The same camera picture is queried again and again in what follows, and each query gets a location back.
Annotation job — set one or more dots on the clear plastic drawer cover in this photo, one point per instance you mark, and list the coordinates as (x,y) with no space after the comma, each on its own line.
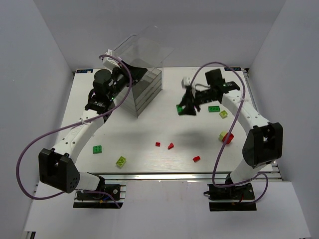
(147,49)

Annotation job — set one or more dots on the green square brick left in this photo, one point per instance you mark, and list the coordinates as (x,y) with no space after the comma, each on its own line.
(97,149)

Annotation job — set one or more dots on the lime long brick front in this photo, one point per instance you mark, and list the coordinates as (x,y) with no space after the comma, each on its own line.
(121,162)

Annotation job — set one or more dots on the red rounded brick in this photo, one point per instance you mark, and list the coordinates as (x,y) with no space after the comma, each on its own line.
(228,138)

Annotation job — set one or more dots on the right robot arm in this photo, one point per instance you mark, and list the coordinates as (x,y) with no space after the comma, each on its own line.
(264,142)

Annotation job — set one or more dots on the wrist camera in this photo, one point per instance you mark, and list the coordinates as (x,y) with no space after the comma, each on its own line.
(108,62)
(186,82)

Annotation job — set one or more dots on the lime small brick right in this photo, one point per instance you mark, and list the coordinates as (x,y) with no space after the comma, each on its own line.
(223,114)

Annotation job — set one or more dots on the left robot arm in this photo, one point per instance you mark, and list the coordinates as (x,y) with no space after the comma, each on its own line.
(57,165)

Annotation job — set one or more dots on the red sloped brick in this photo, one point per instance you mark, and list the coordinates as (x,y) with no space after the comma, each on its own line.
(171,145)

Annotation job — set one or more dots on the blue table label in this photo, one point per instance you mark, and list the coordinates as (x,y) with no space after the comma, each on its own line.
(84,71)
(233,69)

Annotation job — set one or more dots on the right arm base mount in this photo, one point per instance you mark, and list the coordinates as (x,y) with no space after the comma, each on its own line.
(232,199)

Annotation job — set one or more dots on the red small brick front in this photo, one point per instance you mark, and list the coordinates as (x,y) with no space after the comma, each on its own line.
(196,159)

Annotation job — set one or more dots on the lime rounded brick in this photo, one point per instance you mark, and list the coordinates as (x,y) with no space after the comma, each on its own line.
(222,135)

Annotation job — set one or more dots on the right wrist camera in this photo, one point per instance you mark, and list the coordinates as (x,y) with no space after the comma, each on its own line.
(186,82)

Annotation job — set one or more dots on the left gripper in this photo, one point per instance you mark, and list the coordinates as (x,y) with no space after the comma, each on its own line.
(126,75)

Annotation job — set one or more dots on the green flat long brick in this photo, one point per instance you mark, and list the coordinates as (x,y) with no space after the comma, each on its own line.
(213,109)

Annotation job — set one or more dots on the left blue table label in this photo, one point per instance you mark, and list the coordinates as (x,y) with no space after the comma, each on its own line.
(84,71)

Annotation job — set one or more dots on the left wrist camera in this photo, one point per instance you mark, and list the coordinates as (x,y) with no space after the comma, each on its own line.
(108,62)

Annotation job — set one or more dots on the right blue table label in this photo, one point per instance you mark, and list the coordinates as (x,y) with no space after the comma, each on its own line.
(233,69)

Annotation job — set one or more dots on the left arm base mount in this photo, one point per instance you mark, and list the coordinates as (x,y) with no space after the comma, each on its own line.
(112,199)

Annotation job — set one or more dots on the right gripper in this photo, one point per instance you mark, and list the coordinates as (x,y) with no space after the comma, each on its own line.
(189,98)

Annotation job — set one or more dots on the dark green long brick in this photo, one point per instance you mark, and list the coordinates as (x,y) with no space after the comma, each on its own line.
(179,109)

